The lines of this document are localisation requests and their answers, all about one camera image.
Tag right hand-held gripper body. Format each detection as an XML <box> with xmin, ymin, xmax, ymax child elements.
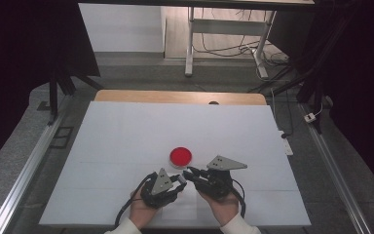
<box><xmin>194</xmin><ymin>155</ymin><xmax>248</xmax><ymax>200</ymax></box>

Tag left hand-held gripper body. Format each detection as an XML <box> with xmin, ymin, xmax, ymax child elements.
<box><xmin>139</xmin><ymin>167</ymin><xmax>177</xmax><ymax>210</ymax></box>

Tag round red ink pad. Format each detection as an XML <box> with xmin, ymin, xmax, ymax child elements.
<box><xmin>168</xmin><ymin>146</ymin><xmax>193</xmax><ymax>169</ymax></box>

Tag person's right hand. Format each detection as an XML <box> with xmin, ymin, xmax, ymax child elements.
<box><xmin>198</xmin><ymin>190</ymin><xmax>242</xmax><ymax>227</ymax></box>

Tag person's left hand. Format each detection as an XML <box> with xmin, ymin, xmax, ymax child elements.
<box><xmin>129</xmin><ymin>187</ymin><xmax>161</xmax><ymax>230</ymax></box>

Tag large white table cover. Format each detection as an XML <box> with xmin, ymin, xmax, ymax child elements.
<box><xmin>38</xmin><ymin>100</ymin><xmax>312</xmax><ymax>227</ymax></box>

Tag white power strip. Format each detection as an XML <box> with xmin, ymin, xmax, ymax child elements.
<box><xmin>279</xmin><ymin>130</ymin><xmax>294</xmax><ymax>156</ymax></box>

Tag small white plug adapter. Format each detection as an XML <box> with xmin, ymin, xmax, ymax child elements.
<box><xmin>304</xmin><ymin>111</ymin><xmax>318</xmax><ymax>124</ymax></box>

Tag black tripod stand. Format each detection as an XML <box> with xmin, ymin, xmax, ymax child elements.
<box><xmin>249</xmin><ymin>13</ymin><xmax>355</xmax><ymax>135</ymax></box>
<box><xmin>37</xmin><ymin>72</ymin><xmax>105</xmax><ymax>126</ymax></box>

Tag black curtain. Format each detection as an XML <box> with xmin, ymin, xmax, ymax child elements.
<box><xmin>0</xmin><ymin>0</ymin><xmax>101</xmax><ymax>176</ymax></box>
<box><xmin>269</xmin><ymin>0</ymin><xmax>374</xmax><ymax>199</ymax></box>

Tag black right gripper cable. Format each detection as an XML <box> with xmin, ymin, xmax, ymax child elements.
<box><xmin>232</xmin><ymin>178</ymin><xmax>247</xmax><ymax>218</ymax></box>

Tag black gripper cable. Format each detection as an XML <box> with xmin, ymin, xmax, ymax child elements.
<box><xmin>114</xmin><ymin>172</ymin><xmax>159</xmax><ymax>228</ymax></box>
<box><xmin>232</xmin><ymin>178</ymin><xmax>247</xmax><ymax>218</ymax></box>

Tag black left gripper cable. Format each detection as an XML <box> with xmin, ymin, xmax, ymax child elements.
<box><xmin>114</xmin><ymin>172</ymin><xmax>159</xmax><ymax>228</ymax></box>

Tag aluminium floor rail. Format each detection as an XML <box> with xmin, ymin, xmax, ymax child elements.
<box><xmin>298</xmin><ymin>102</ymin><xmax>373</xmax><ymax>234</ymax></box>
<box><xmin>0</xmin><ymin>97</ymin><xmax>76</xmax><ymax>234</ymax></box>

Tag black floor cables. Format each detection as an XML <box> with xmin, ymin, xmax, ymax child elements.
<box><xmin>193</xmin><ymin>8</ymin><xmax>290</xmax><ymax>82</ymax></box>

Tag grey metal desk frame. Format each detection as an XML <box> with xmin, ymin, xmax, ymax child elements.
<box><xmin>184</xmin><ymin>6</ymin><xmax>277</xmax><ymax>79</ymax></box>

